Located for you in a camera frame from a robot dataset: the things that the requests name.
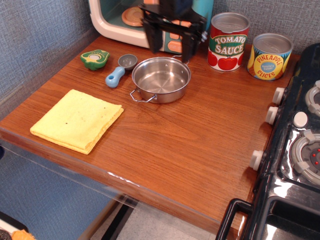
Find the white stove knob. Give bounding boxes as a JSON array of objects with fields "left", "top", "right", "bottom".
[
  {"left": 265, "top": 106, "right": 279, "bottom": 125},
  {"left": 272, "top": 87, "right": 286, "bottom": 105},
  {"left": 249, "top": 150, "right": 264, "bottom": 171}
]

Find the white stove knob bottom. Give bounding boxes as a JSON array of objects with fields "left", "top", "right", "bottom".
[{"left": 249, "top": 150, "right": 264, "bottom": 171}]

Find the orange object bottom left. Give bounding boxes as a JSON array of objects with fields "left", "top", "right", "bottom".
[{"left": 11, "top": 229, "right": 35, "bottom": 240}]

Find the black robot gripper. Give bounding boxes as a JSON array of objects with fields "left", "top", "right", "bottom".
[{"left": 139, "top": 0, "right": 207, "bottom": 63}]

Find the stainless steel pot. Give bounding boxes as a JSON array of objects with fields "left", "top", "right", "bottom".
[{"left": 130, "top": 56, "right": 192, "bottom": 104}]

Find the pineapple slices can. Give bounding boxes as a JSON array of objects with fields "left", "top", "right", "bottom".
[{"left": 247, "top": 33, "right": 294, "bottom": 81}]

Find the yellow folded cloth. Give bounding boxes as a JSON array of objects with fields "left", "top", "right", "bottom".
[{"left": 30, "top": 89, "right": 124, "bottom": 155}]

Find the green toy pepper slice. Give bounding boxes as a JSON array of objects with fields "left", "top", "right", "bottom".
[{"left": 80, "top": 49, "right": 110, "bottom": 71}]

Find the tomato sauce can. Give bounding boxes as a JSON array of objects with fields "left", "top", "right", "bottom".
[{"left": 207, "top": 12, "right": 250, "bottom": 72}]

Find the blue handled grey spoon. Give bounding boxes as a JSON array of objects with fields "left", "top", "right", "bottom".
[{"left": 105, "top": 54, "right": 138, "bottom": 88}]

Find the white stove knob middle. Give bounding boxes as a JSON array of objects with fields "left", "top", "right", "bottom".
[{"left": 265, "top": 106, "right": 279, "bottom": 125}]

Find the teal toy microwave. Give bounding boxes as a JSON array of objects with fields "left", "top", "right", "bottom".
[{"left": 88, "top": 0, "right": 214, "bottom": 54}]

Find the orange microwave plate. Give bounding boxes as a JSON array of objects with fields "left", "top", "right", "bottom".
[{"left": 121, "top": 6, "right": 144, "bottom": 27}]

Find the black toy stove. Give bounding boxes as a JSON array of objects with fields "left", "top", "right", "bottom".
[{"left": 216, "top": 43, "right": 320, "bottom": 240}]

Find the white stove knob top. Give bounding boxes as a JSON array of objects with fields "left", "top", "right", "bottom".
[{"left": 272, "top": 87, "right": 286, "bottom": 105}]

